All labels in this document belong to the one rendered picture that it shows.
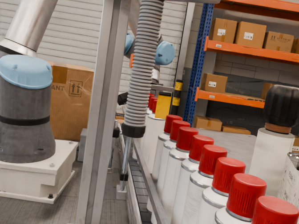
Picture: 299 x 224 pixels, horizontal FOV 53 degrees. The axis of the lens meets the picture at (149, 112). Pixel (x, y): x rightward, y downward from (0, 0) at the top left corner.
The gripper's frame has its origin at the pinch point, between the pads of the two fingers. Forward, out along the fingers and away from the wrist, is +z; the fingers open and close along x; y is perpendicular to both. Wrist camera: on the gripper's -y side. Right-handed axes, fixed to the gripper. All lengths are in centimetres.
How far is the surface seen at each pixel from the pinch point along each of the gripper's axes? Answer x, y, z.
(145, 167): -34.9, -3.4, 17.0
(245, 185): -71, 0, 24
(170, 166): -50, -2, 19
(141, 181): -20.4, -1.5, 18.0
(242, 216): -70, 0, 27
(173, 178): -50, -1, 21
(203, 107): 345, 156, -159
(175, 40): 296, 92, -247
